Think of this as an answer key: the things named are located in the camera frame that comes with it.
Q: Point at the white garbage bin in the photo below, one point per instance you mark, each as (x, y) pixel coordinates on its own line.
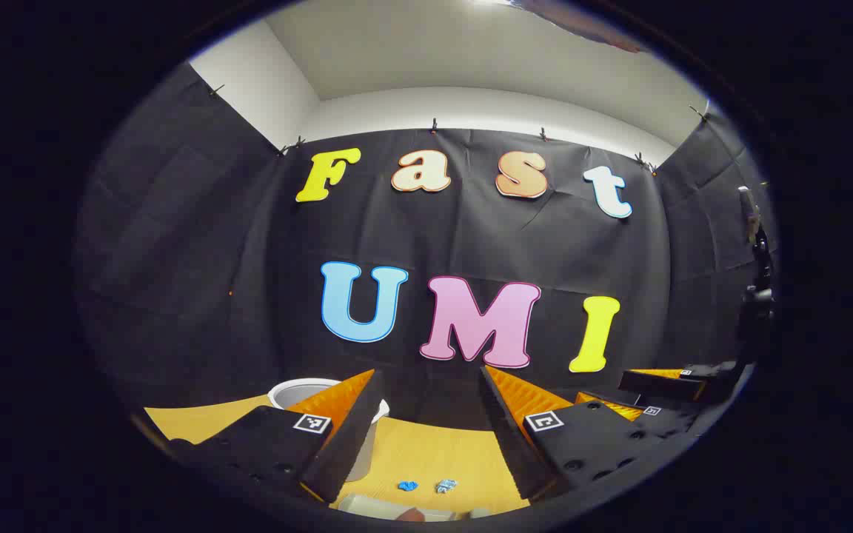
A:
(300, 386)

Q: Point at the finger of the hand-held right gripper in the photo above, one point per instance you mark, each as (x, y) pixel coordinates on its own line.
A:
(674, 420)
(656, 383)

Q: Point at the grey dustpan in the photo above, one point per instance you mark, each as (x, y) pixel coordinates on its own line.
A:
(367, 505)

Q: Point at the wooden desktop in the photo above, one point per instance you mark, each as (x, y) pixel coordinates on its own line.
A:
(426, 451)

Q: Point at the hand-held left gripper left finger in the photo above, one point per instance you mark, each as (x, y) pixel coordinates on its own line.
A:
(352, 437)

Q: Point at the row of black cloth clips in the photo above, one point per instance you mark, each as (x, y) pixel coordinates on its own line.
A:
(434, 126)

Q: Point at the black backdrop cloth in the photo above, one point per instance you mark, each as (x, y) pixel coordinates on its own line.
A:
(471, 244)

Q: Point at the pale grey paper trash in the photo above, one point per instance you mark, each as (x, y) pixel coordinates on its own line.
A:
(446, 485)

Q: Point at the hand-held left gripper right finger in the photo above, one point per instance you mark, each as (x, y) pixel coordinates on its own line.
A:
(508, 444)

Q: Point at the blue paper trash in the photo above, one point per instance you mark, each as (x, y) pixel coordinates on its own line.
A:
(408, 485)

